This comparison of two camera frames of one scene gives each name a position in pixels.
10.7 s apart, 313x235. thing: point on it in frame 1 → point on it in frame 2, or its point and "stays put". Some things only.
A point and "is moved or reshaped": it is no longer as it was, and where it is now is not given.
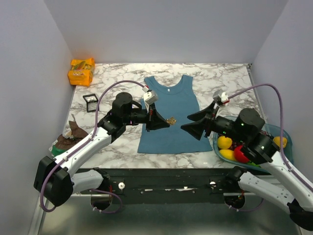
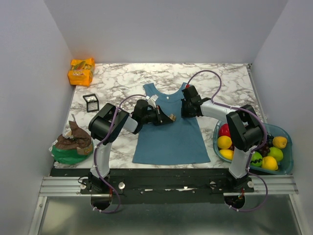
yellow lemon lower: x=228 y=153 stays put
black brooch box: x=92 y=102 stays put
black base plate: x=170 y=186 stays put
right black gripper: x=195 y=129 → x=183 y=113
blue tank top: x=176 y=105 is moved or reshaped
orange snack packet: x=81 y=74 stays put
